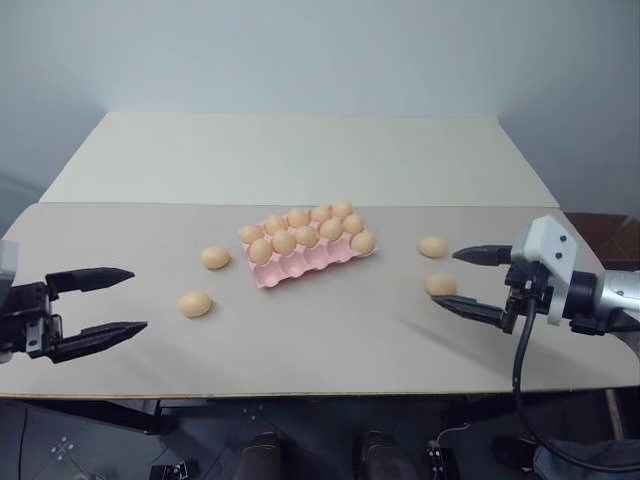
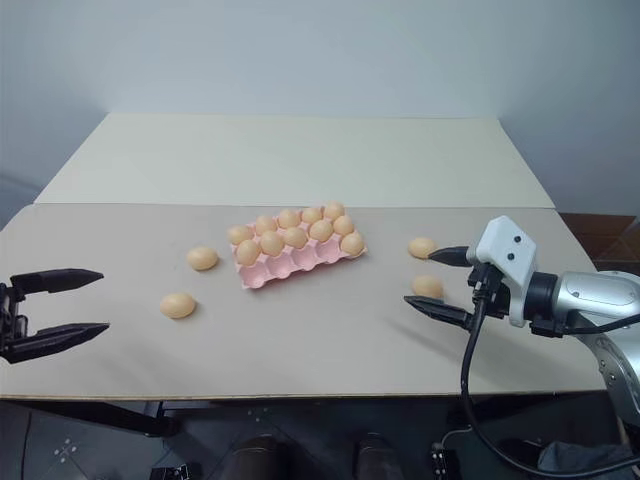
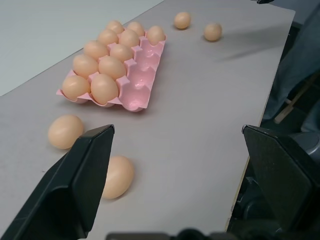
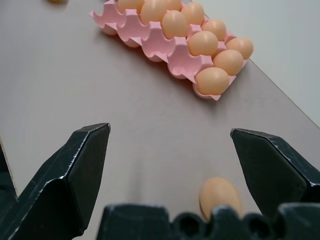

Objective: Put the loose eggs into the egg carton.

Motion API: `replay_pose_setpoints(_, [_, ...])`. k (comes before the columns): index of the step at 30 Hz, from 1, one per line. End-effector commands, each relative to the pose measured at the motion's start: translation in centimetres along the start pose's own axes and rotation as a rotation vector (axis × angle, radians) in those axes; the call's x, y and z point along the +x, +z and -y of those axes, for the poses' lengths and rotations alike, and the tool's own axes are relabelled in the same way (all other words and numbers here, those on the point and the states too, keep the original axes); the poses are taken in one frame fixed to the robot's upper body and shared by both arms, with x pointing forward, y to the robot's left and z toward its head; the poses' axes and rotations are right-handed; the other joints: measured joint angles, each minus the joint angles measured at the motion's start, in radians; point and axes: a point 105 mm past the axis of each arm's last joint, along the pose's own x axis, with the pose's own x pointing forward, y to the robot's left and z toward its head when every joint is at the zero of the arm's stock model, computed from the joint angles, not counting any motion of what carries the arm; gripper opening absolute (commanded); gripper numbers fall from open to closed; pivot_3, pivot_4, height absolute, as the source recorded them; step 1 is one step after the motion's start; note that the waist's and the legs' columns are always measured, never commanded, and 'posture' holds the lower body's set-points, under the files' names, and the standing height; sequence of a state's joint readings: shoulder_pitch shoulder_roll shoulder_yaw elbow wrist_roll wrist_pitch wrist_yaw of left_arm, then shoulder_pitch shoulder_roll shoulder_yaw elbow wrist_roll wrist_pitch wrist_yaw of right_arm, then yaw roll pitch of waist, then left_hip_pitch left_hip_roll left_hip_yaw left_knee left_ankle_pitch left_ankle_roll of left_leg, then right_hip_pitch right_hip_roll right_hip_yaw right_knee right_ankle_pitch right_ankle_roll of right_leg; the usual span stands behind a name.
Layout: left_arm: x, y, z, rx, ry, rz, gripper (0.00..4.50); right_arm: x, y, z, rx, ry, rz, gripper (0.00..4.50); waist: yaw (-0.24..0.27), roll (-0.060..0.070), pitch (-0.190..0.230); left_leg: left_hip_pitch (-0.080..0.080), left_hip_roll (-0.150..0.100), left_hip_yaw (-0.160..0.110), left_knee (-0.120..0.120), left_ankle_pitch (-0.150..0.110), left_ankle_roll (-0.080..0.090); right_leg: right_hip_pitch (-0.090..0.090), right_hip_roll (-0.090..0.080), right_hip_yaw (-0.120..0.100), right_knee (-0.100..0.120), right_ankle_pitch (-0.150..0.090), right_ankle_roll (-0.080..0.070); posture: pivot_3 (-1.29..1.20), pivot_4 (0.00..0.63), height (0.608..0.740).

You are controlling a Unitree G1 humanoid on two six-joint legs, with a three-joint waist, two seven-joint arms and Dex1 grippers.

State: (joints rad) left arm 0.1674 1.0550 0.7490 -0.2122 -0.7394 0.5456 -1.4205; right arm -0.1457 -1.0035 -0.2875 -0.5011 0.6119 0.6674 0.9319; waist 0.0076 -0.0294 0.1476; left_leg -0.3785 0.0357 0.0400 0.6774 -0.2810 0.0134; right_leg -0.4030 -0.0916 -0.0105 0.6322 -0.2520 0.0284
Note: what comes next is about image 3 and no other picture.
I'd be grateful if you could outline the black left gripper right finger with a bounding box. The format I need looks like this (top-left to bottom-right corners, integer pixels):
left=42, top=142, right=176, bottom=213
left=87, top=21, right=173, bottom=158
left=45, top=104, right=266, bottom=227
left=241, top=124, right=320, bottom=238

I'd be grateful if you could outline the grey robot body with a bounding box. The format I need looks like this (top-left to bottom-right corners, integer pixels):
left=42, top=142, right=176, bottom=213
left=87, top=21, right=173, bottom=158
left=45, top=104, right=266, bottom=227
left=261, top=0, right=320, bottom=123

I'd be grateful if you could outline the pink plastic egg tray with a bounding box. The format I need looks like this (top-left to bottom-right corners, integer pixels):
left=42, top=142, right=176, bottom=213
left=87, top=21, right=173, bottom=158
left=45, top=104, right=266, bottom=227
left=55, top=28, right=168, bottom=112

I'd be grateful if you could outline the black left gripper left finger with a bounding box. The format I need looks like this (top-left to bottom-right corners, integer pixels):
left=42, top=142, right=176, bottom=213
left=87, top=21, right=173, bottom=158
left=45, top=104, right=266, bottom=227
left=0, top=124, right=116, bottom=240

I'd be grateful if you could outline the beige egg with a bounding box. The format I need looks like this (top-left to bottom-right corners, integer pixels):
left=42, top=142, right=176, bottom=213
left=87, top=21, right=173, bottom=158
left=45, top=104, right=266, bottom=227
left=173, top=11, right=192, bottom=29
left=90, top=73, right=119, bottom=104
left=72, top=54, right=99, bottom=78
left=127, top=21, right=145, bottom=37
left=61, top=75, right=91, bottom=98
left=97, top=28, right=119, bottom=46
left=98, top=55, right=127, bottom=79
left=203, top=22, right=223, bottom=42
left=101, top=155, right=135, bottom=200
left=118, top=29, right=140, bottom=48
left=105, top=20, right=125, bottom=34
left=47, top=114, right=84, bottom=150
left=83, top=40, right=110, bottom=59
left=146, top=25, right=166, bottom=46
left=109, top=43, right=134, bottom=63

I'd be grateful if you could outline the wooden stick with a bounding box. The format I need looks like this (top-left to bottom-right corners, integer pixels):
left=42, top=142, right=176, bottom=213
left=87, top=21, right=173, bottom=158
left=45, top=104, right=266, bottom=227
left=274, top=72, right=320, bottom=124

